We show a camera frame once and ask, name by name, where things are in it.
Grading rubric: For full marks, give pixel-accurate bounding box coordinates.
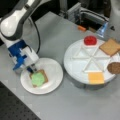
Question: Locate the orange-tipped gripper finger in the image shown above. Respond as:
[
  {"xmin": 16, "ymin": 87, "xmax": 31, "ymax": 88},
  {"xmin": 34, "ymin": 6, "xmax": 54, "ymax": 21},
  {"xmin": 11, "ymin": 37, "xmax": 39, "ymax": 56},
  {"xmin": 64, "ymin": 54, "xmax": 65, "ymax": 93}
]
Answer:
[{"xmin": 27, "ymin": 66, "xmax": 36, "ymax": 74}]

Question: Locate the white and blue gripper body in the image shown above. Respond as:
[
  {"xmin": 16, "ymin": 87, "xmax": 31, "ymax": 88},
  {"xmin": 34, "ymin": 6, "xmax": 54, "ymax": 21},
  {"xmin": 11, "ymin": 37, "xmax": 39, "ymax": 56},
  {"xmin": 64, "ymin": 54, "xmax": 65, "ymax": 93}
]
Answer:
[{"xmin": 8, "ymin": 40, "xmax": 39, "ymax": 71}]

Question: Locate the green lettuce piece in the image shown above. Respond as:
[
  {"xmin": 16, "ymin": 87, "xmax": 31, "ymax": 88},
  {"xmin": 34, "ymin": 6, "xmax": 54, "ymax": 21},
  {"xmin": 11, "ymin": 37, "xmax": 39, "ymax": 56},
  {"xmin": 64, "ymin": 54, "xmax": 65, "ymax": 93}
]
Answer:
[{"xmin": 31, "ymin": 73, "xmax": 45, "ymax": 87}]

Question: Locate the brown toast slice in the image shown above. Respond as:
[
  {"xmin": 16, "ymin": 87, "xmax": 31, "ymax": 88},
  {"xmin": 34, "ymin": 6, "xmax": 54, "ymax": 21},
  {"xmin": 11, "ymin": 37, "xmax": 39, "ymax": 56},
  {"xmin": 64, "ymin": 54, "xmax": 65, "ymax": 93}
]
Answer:
[
  {"xmin": 99, "ymin": 39, "xmax": 120, "ymax": 56},
  {"xmin": 30, "ymin": 70, "xmax": 48, "ymax": 87}
]

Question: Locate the red tomato piece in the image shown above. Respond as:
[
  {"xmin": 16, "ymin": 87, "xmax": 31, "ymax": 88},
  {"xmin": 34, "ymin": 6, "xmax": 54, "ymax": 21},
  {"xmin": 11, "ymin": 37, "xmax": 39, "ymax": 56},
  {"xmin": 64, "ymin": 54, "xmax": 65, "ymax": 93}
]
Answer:
[{"xmin": 84, "ymin": 36, "xmax": 97, "ymax": 45}]

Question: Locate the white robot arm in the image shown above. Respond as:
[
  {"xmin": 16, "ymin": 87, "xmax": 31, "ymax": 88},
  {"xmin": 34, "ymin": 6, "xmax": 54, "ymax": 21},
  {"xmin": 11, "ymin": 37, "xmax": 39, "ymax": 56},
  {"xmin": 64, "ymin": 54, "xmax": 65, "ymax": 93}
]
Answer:
[{"xmin": 0, "ymin": 0, "xmax": 41, "ymax": 73}]

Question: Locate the white paper plate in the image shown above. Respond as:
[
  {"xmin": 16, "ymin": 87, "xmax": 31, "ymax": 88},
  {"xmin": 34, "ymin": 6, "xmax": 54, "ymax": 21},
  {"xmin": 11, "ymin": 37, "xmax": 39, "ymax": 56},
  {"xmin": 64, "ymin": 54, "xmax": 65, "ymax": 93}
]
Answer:
[{"xmin": 20, "ymin": 58, "xmax": 63, "ymax": 94}]

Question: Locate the white divided round tray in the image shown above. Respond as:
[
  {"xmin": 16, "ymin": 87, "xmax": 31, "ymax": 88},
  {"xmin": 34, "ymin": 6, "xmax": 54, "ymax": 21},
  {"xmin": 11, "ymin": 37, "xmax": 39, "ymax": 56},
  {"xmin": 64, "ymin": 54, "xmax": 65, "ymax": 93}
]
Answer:
[{"xmin": 64, "ymin": 40, "xmax": 120, "ymax": 85}]

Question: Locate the small orange block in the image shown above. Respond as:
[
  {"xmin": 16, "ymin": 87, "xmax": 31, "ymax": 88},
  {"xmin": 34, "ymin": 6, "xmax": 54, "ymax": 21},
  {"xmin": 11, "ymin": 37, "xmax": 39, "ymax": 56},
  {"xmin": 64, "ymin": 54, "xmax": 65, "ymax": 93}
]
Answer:
[{"xmin": 78, "ymin": 26, "xmax": 86, "ymax": 31}]

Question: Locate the yellow cheese slice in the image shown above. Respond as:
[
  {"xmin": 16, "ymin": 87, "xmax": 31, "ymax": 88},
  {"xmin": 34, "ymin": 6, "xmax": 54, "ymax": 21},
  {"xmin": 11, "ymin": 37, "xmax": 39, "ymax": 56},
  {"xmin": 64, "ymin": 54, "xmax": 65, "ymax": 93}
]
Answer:
[{"xmin": 88, "ymin": 72, "xmax": 104, "ymax": 85}]

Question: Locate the brown round patty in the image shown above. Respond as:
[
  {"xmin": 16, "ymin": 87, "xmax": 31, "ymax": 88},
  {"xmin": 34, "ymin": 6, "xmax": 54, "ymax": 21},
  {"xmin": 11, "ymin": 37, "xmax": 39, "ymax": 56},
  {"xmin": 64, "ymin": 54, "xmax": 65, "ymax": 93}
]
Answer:
[{"xmin": 107, "ymin": 62, "xmax": 120, "ymax": 74}]

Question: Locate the grey metal frame fixture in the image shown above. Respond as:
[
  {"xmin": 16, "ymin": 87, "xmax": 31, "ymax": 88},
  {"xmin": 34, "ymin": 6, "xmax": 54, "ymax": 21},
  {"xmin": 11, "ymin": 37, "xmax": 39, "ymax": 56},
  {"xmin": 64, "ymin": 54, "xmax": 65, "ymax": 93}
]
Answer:
[{"xmin": 59, "ymin": 0, "xmax": 108, "ymax": 34}]

